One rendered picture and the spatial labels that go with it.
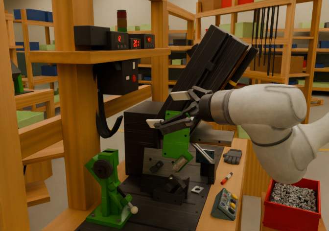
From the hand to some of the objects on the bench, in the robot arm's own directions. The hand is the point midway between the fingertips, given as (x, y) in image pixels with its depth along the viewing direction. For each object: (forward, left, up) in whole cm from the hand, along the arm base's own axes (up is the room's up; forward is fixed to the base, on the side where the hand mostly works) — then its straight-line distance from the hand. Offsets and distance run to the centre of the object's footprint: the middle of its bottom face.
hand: (163, 109), depth 89 cm
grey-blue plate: (-15, -53, -45) cm, 71 cm away
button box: (-24, -23, -49) cm, 59 cm away
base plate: (+2, -47, -48) cm, 67 cm away
